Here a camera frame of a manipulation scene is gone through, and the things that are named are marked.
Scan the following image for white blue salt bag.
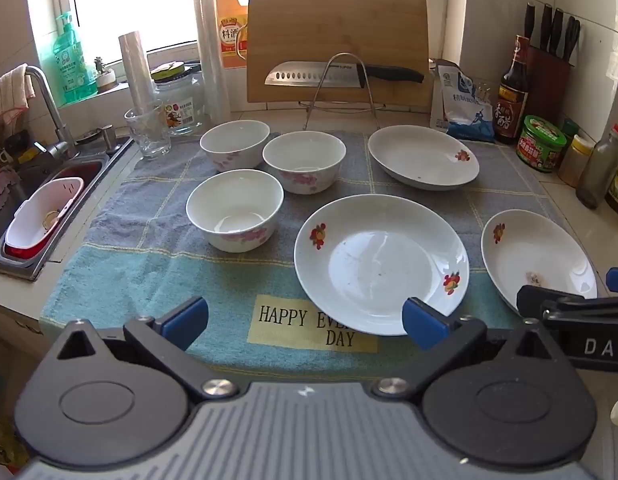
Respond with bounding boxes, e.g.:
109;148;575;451
430;59;496;142

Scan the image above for orange cooking wine jug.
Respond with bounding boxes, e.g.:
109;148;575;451
214;0;251;70

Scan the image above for dark red knife block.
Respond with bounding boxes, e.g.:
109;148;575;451
525;44;574;128

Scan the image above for steel knife black handle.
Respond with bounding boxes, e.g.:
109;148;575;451
265;60;426;90

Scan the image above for white plate red flowers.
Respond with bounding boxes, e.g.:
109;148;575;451
294;194;471;337
367;125;481;192
480;209;599;313

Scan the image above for dark vinegar bottle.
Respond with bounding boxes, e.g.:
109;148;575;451
494;35;531;146

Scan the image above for white bowl pink flowers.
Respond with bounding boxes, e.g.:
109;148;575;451
262;131;347;195
199;120;271;172
185;169;285;254

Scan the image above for tall clear plastic wrap roll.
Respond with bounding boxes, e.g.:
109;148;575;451
193;0;233;129

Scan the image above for black kitchen scissors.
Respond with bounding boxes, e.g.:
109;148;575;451
562;16;582;63

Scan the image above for glass bottle red cap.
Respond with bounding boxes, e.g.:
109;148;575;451
576;123;618;210

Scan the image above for red basin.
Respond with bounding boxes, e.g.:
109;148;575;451
3;159;110;262

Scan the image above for small potted plant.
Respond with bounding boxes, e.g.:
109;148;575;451
93;56;118;94

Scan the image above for green lid sauce jar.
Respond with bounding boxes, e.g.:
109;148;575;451
516;115;568;174

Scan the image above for steel sink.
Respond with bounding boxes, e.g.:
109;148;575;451
0;135;137;283

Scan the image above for white pink striped dishcloth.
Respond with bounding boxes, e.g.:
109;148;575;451
0;63;36;123

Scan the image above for glass jar with lid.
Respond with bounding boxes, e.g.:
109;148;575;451
150;61;210;137

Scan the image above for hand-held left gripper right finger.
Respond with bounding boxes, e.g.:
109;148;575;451
374;297;570;403

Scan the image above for green dish soap bottle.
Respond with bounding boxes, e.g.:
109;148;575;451
53;11;98;107

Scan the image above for grey teal checked towel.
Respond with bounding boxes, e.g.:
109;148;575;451
39;130;565;378

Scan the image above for white plastic basket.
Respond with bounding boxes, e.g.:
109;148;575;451
4;177;84;256

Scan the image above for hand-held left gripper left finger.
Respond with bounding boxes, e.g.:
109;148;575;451
53;296;240;403

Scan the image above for steel faucet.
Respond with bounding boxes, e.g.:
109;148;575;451
24;65;80;158

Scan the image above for clear glass cup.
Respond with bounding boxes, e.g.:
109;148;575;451
124;101;173;162

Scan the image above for yellow lid spice jar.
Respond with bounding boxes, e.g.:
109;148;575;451
558;134;596;189

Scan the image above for metal wire rack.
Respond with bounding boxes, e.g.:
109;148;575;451
299;52;390;133

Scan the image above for bamboo cutting board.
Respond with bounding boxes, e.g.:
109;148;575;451
245;0;430;108

